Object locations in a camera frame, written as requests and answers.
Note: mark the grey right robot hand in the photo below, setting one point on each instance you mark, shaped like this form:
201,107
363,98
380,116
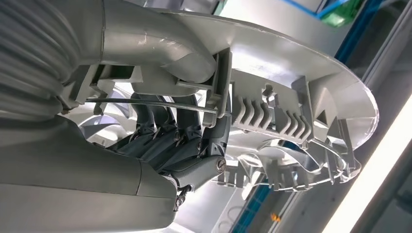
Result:
64,193

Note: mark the green plastic crate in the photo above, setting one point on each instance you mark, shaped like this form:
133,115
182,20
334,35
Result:
341,16

